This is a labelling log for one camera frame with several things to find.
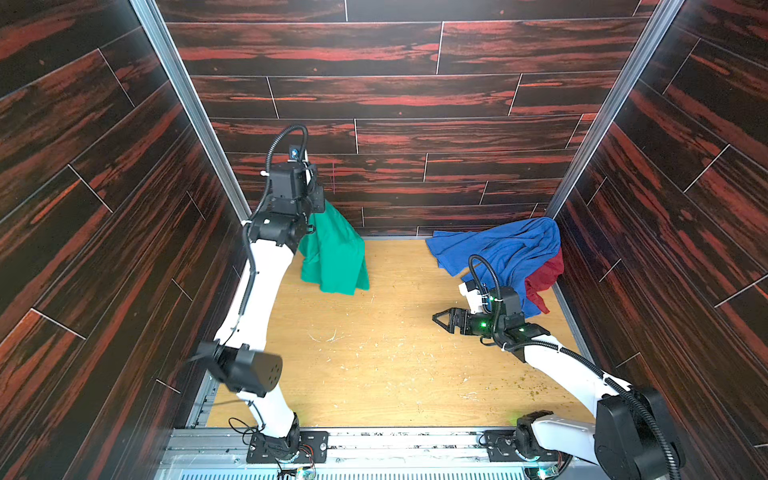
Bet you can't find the green cloth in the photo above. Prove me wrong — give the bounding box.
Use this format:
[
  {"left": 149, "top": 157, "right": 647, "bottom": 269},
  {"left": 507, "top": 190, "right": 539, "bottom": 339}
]
[{"left": 299, "top": 201, "right": 370, "bottom": 296}]

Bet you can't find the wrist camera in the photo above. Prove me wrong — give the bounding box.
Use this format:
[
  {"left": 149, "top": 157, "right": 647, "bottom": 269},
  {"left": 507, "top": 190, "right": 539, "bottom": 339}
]
[
  {"left": 288, "top": 145, "right": 304, "bottom": 162},
  {"left": 459, "top": 280, "right": 491, "bottom": 314}
]

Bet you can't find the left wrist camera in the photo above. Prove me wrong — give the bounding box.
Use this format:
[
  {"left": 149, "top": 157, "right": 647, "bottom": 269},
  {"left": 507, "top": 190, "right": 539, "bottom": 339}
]
[{"left": 288, "top": 145, "right": 304, "bottom": 162}]

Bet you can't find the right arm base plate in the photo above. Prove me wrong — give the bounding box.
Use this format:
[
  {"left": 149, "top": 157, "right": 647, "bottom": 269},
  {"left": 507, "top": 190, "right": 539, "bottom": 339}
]
[{"left": 477, "top": 429, "right": 565, "bottom": 464}]

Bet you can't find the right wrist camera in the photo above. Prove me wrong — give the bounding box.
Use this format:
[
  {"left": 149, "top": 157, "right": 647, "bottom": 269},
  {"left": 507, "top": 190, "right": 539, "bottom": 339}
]
[{"left": 459, "top": 280, "right": 491, "bottom": 314}]

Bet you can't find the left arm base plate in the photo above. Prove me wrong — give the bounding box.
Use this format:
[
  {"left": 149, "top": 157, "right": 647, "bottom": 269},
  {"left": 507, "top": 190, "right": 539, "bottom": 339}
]
[{"left": 246, "top": 430, "right": 330, "bottom": 464}]

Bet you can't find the aluminium front rail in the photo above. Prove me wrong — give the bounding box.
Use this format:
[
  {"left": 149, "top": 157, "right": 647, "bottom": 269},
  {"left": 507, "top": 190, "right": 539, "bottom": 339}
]
[{"left": 154, "top": 427, "right": 667, "bottom": 480}]

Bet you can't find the dark red cloth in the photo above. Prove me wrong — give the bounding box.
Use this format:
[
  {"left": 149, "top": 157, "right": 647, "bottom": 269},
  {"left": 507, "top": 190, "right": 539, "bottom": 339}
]
[{"left": 524, "top": 250, "right": 564, "bottom": 317}]

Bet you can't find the blue cloth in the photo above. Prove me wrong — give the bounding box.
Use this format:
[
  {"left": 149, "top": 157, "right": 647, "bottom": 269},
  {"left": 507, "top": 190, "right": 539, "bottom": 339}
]
[{"left": 426, "top": 217, "right": 561, "bottom": 318}]

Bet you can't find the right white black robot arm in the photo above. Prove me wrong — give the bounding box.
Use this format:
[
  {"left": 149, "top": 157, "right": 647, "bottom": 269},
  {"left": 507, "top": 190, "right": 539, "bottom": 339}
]
[{"left": 432, "top": 281, "right": 685, "bottom": 479}]

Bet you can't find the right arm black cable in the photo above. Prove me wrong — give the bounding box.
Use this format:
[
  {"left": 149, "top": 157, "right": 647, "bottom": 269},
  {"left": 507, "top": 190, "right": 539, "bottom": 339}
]
[{"left": 467, "top": 254, "right": 685, "bottom": 480}]

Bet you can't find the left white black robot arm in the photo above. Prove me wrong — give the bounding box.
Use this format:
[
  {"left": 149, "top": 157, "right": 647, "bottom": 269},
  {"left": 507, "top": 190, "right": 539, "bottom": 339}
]
[{"left": 195, "top": 160, "right": 325, "bottom": 461}]

